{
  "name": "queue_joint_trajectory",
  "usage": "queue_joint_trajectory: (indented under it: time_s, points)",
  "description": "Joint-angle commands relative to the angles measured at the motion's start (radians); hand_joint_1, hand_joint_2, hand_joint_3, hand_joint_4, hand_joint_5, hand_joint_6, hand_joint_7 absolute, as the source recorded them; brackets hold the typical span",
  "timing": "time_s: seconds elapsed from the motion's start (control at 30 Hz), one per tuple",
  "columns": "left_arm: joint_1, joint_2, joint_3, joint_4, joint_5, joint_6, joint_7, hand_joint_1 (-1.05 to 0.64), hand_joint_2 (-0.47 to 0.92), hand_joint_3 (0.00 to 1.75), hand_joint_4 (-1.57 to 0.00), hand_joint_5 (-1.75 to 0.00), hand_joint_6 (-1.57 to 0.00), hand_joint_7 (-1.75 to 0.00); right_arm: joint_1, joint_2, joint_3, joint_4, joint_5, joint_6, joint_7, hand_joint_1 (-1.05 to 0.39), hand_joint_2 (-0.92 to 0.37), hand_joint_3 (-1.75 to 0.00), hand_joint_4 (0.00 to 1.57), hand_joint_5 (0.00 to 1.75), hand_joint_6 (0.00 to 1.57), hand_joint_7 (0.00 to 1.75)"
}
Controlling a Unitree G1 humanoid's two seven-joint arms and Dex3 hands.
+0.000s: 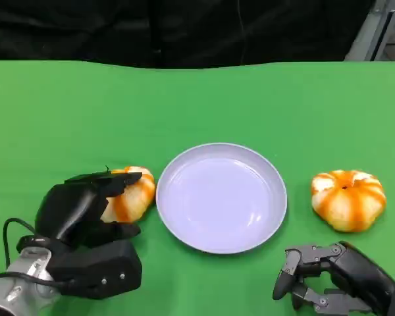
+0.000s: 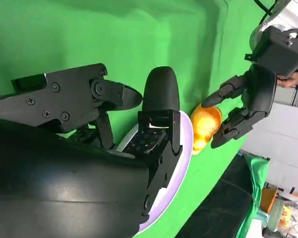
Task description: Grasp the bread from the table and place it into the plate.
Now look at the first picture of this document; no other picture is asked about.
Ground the orange and white bread roll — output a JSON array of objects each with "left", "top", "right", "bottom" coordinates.
[
  {"left": 100, "top": 166, "right": 157, "bottom": 224},
  {"left": 311, "top": 169, "right": 387, "bottom": 233}
]

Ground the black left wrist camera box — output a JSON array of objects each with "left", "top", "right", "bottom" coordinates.
[{"left": 47, "top": 239, "right": 143, "bottom": 300}]

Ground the black looping arm cable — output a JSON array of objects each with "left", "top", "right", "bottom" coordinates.
[{"left": 3, "top": 217, "right": 38, "bottom": 269}]

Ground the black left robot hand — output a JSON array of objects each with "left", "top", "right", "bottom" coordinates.
[{"left": 34, "top": 171, "right": 143, "bottom": 249}]

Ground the black backdrop curtain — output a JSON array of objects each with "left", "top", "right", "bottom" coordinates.
[{"left": 0, "top": 0, "right": 375, "bottom": 69}]

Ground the grey metal frame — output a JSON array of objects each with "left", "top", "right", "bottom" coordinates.
[{"left": 344, "top": 0, "right": 395, "bottom": 62}]

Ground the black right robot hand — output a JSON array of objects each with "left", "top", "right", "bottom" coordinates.
[{"left": 272, "top": 241, "right": 395, "bottom": 316}]

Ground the lilac plate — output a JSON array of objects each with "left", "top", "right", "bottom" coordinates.
[{"left": 155, "top": 142, "right": 288, "bottom": 255}]

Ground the green table cloth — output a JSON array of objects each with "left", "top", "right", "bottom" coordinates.
[{"left": 0, "top": 59, "right": 395, "bottom": 316}]

